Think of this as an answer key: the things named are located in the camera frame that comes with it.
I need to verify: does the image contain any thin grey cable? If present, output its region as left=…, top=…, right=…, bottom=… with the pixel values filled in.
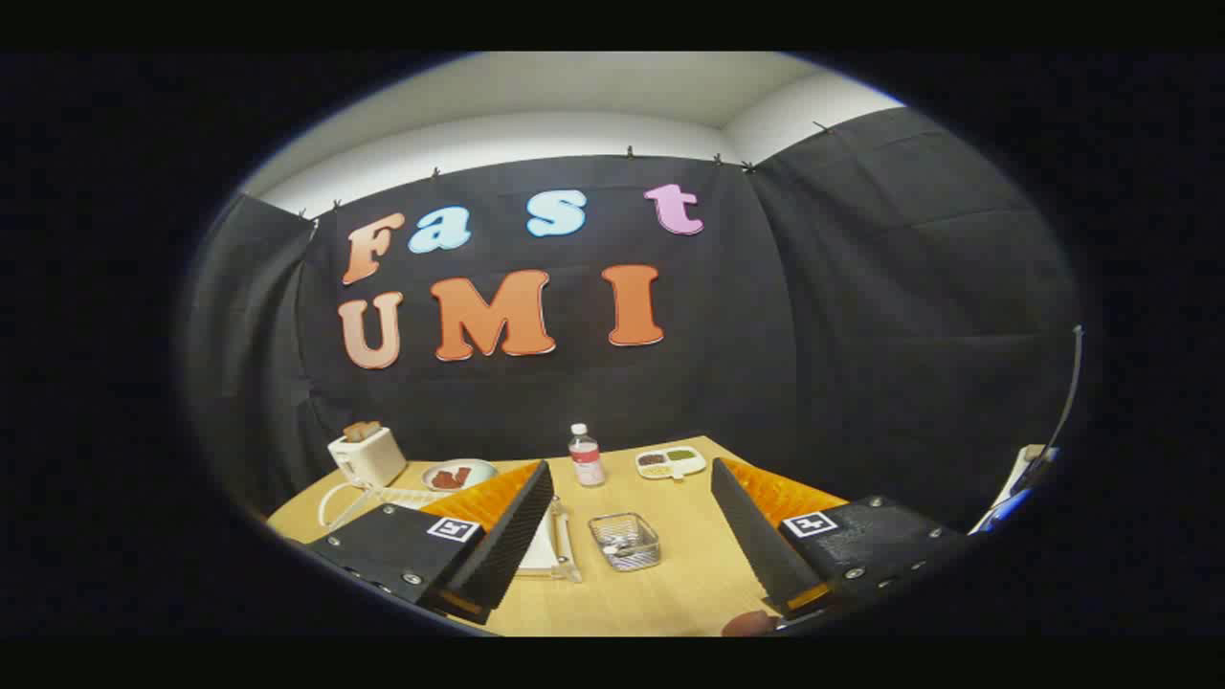
left=1048, top=325, right=1084, bottom=451

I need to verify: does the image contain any white divided bean tray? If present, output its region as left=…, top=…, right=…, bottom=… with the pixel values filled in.
left=635, top=446, right=708, bottom=480

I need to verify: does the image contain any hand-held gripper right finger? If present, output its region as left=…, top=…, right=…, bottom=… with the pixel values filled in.
left=709, top=456, right=969, bottom=621

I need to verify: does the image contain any white toaster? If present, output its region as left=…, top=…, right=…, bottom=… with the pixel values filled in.
left=327, top=426, right=409, bottom=489

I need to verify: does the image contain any clear bottle red label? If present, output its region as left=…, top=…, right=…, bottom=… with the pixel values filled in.
left=568, top=423, right=606, bottom=488

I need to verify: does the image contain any white and blue object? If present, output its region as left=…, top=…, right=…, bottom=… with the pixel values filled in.
left=971, top=445, right=1058, bottom=535

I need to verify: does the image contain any white wire dish rack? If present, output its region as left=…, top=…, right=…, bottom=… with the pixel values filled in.
left=319, top=476, right=583, bottom=585

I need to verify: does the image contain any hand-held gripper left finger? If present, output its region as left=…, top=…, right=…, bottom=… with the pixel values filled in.
left=304, top=459, right=556, bottom=626

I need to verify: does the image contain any beige round dish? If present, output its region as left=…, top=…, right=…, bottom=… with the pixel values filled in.
left=422, top=458, right=500, bottom=493

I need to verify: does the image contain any black backdrop cloth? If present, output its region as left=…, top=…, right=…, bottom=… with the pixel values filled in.
left=182, top=107, right=1087, bottom=532

